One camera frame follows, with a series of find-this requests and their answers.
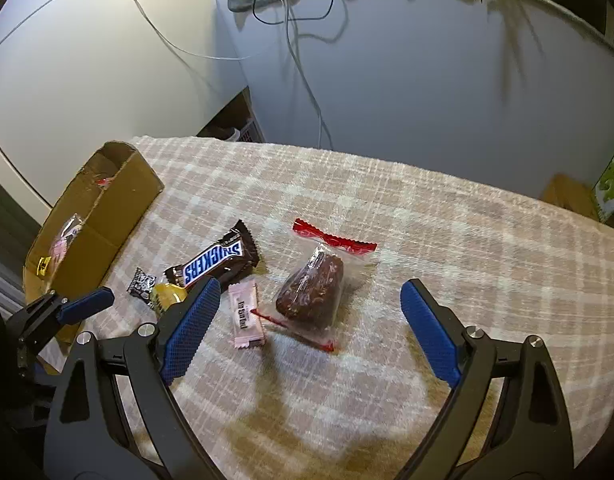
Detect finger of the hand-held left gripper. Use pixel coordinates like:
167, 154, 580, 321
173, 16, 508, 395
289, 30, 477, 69
9, 286, 115, 356

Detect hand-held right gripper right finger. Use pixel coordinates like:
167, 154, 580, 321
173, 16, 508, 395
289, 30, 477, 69
399, 278, 572, 480

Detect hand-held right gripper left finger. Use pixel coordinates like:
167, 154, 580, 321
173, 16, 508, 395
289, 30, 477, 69
43, 276, 222, 480

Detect yellow and blue candy packet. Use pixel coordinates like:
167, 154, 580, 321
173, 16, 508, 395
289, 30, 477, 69
149, 282, 188, 317

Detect pink candy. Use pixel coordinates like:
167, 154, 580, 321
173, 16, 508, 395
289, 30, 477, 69
228, 282, 265, 349

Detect black and white candy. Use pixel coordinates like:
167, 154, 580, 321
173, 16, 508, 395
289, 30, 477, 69
127, 267, 158, 298

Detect pink snack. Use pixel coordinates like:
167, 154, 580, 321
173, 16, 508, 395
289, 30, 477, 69
49, 214, 85, 263

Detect large brown chocolate bar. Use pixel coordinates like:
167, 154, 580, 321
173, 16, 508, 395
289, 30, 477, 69
164, 220, 262, 289

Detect cardboard box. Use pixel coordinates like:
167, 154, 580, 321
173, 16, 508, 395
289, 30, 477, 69
22, 141, 165, 356

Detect brown cake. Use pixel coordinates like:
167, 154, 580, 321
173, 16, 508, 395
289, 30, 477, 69
251, 218, 378, 353

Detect brown carton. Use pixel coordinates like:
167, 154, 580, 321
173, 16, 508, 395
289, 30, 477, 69
539, 174, 600, 221

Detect white cabinet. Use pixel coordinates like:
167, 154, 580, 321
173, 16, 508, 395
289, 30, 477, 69
0, 0, 252, 226

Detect hanging white cable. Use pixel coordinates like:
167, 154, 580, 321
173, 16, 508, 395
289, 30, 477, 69
259, 0, 335, 151

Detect long white cable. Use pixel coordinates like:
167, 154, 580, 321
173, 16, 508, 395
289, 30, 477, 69
112, 0, 278, 61

